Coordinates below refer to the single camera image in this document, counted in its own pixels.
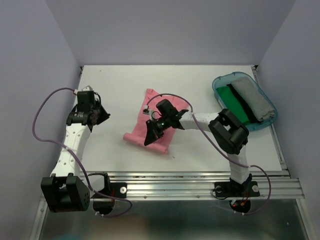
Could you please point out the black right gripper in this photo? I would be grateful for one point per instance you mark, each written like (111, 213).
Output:
(152, 133)

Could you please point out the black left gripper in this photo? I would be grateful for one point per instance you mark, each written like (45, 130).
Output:
(105, 115)

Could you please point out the pink t-shirt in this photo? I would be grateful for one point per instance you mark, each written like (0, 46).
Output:
(139, 132)

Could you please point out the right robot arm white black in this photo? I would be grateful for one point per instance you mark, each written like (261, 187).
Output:
(230, 135)

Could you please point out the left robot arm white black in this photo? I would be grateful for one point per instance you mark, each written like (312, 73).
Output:
(63, 190)

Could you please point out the rolled green t-shirt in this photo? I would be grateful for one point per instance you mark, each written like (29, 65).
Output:
(232, 104)

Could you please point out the blue translucent plastic bin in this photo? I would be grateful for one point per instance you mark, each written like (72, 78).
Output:
(227, 79)

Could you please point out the rolled black t-shirt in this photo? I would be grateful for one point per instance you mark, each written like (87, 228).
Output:
(251, 117)

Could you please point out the rolled grey t-shirt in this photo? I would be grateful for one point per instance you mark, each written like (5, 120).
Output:
(261, 108)

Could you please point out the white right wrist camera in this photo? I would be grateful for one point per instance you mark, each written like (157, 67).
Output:
(146, 110)

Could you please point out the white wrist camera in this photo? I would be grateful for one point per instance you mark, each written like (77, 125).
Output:
(86, 89)
(146, 110)

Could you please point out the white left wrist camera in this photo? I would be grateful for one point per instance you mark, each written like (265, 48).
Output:
(86, 89)

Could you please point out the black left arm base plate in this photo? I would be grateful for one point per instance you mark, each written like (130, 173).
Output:
(114, 189)

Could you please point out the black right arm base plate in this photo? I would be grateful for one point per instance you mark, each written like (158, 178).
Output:
(228, 189)

